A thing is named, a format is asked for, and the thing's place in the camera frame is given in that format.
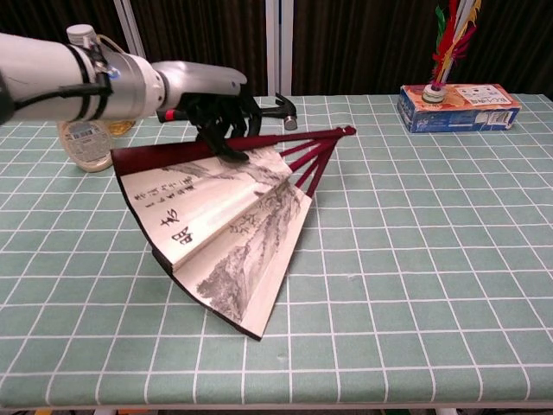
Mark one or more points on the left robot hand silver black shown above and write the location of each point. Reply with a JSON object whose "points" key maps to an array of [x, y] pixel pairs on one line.
{"points": [[203, 80]]}

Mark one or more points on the paper folding fan red ribs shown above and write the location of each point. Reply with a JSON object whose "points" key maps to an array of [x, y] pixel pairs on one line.
{"points": [[216, 216]]}

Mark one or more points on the dark ribbed partition screen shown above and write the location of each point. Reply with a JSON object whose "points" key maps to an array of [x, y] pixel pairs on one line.
{"points": [[203, 30], [39, 17], [354, 43]]}

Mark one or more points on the tea bottle white cap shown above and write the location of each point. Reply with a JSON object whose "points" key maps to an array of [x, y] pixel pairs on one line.
{"points": [[80, 33]]}

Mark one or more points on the colourful feather shuttlecock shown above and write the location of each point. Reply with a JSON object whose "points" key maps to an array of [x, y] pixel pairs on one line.
{"points": [[447, 47]]}

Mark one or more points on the green white grid tablecloth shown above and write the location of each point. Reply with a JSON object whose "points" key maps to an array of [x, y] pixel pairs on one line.
{"points": [[410, 238]]}

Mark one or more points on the orange blue carton box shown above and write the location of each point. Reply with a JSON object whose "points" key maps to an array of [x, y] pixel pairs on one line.
{"points": [[466, 114]]}

